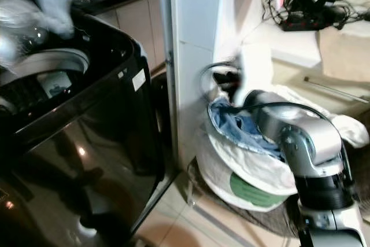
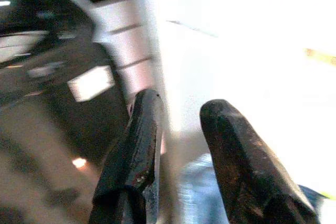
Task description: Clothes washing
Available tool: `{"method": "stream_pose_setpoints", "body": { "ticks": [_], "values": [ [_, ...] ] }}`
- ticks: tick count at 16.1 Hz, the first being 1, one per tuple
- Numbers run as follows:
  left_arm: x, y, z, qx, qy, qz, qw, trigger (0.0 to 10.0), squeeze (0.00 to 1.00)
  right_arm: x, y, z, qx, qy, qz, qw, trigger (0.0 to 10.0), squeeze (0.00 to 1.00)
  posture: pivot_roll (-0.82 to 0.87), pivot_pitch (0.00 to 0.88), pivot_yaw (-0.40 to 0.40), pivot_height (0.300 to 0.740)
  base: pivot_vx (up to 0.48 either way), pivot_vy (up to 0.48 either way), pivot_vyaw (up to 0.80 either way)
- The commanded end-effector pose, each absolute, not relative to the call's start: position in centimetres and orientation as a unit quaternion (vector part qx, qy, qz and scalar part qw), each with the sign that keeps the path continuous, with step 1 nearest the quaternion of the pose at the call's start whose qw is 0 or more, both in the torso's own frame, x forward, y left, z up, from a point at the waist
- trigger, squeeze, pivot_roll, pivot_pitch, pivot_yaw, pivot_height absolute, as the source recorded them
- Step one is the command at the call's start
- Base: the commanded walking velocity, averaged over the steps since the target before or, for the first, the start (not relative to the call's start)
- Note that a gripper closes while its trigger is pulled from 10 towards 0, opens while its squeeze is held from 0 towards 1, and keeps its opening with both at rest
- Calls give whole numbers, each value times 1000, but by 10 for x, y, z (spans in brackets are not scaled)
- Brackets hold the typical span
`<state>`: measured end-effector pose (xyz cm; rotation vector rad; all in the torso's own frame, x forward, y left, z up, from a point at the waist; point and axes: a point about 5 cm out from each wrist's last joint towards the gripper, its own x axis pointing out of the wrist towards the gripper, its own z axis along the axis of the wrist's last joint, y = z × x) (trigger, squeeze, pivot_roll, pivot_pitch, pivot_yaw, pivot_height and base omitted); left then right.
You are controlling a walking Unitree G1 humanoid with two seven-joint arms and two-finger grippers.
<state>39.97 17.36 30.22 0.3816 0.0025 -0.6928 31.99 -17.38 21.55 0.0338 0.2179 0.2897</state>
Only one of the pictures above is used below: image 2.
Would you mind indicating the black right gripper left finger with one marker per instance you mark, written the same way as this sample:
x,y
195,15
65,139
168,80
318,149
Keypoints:
x,y
134,155

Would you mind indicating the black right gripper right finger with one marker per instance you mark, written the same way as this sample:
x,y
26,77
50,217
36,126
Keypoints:
x,y
244,171

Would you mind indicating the blue grey garment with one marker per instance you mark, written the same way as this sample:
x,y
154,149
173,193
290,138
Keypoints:
x,y
195,195

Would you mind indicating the white front-load washing machine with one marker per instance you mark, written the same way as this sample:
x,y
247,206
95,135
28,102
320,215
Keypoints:
x,y
131,43

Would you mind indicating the dark round washer door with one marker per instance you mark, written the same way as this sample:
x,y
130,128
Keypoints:
x,y
50,58

